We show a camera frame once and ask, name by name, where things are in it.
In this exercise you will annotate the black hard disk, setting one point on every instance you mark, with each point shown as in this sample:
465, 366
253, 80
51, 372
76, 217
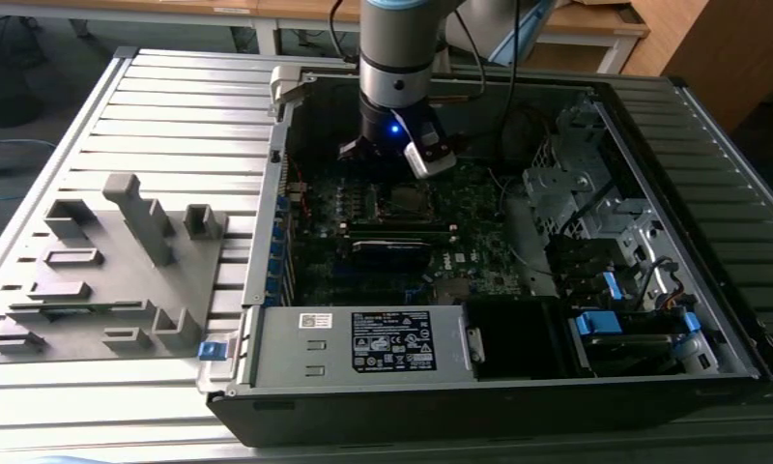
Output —
625, 350

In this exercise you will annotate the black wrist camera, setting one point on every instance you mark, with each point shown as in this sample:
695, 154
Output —
355, 149

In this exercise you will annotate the CPU socket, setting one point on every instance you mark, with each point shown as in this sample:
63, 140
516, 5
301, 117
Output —
405, 219

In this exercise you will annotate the chipset heatsink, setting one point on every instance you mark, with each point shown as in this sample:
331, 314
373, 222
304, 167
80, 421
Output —
452, 288

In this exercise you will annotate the pale blue teach pendant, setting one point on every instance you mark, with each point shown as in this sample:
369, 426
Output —
531, 24

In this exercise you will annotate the green motherboard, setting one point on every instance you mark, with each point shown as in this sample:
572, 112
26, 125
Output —
489, 241

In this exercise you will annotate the black open PC case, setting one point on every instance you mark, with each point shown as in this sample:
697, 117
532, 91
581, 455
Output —
489, 415

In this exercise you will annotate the black graphics card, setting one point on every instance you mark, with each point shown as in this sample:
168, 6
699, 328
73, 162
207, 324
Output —
389, 261

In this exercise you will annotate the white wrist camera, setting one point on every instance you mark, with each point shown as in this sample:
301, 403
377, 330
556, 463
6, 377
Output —
428, 164

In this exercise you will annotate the wooden desk white frame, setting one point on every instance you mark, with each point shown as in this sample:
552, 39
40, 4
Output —
296, 9

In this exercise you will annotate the RAM stick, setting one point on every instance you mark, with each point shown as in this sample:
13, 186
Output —
399, 227

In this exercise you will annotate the metal drive cage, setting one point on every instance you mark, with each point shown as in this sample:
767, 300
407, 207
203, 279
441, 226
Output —
553, 183

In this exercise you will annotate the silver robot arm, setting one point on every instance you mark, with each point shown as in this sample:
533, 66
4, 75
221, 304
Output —
393, 48

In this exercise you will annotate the blue disk carrier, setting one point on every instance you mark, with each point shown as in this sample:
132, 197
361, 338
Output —
596, 321

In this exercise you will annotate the blue plastic tab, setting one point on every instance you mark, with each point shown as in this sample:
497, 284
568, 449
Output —
689, 323
608, 285

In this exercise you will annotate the wooden cabinet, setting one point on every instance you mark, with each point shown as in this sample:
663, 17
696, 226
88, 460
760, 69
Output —
715, 48

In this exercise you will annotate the blue case latch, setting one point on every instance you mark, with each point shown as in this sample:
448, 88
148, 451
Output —
211, 351

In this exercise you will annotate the black chair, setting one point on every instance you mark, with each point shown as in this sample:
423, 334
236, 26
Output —
6, 72

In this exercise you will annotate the grey parts rack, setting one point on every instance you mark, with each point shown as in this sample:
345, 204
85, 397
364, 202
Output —
123, 270

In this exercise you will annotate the silver power supply unit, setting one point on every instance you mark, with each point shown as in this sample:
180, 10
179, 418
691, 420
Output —
283, 348

